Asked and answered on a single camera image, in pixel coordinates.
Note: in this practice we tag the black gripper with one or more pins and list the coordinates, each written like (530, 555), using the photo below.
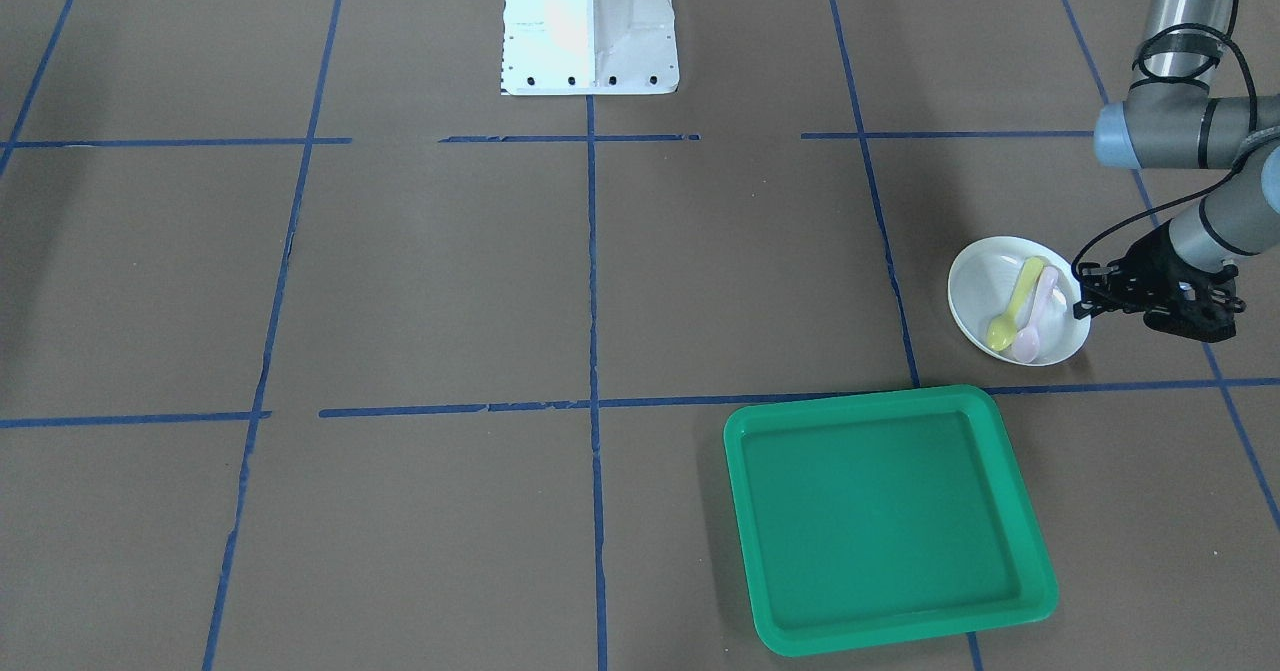
(1153, 260)

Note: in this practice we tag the white round plate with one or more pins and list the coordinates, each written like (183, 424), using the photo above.
(979, 285)

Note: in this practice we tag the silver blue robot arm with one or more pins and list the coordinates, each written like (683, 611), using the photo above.
(1192, 104)

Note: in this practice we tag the pink plastic spoon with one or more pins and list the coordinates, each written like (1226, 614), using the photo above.
(1026, 345)

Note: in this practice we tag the yellow plastic spoon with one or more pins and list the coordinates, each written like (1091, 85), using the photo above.
(1003, 328)

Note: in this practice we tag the green plastic tray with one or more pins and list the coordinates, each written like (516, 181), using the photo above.
(882, 519)

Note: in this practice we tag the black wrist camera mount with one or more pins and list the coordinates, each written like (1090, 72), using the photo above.
(1199, 312)

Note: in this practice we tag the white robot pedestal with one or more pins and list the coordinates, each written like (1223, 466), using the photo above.
(561, 47)

